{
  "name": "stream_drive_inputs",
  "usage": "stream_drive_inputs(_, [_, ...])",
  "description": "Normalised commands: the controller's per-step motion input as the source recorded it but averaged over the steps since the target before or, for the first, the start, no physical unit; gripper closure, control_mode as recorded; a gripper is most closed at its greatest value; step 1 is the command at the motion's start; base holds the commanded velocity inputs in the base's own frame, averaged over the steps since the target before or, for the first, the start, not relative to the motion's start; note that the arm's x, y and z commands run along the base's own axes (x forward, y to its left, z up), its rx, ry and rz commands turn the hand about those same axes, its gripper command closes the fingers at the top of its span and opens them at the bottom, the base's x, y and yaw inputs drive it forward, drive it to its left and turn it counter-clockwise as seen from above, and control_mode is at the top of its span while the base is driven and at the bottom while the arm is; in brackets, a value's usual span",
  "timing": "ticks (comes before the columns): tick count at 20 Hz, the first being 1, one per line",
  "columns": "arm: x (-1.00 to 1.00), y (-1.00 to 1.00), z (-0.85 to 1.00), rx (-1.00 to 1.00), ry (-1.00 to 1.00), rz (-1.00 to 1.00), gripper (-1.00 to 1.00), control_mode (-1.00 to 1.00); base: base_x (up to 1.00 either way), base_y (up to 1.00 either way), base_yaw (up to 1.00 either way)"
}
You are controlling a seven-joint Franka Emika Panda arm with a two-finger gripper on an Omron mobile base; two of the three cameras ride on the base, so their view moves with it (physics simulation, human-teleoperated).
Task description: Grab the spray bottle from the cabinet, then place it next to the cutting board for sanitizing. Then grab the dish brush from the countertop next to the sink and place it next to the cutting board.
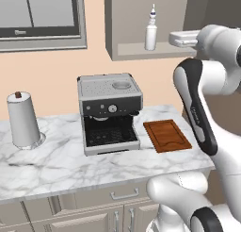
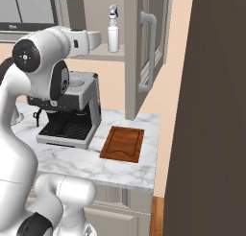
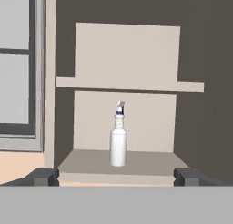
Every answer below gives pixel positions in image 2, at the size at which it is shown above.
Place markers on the brown wooden cutting board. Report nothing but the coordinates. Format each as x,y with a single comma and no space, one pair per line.
123,144

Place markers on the white spray bottle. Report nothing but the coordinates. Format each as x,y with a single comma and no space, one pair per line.
113,35

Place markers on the beige base cupboard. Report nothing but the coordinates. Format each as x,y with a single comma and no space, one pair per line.
134,211

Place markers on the dark brown tall cabinet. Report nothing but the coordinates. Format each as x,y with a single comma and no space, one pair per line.
211,118

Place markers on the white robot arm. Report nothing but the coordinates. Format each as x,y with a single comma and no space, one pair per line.
19,156

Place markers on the grey microwave oven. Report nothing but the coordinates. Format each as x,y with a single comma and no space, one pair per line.
29,6

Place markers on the beige wall cabinet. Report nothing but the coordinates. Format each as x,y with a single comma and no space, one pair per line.
96,9

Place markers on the beige cabinet door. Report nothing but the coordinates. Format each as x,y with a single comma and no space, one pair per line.
130,54

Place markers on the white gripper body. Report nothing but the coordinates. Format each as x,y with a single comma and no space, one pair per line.
94,40

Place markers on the grey coffee machine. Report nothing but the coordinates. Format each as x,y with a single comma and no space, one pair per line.
86,118

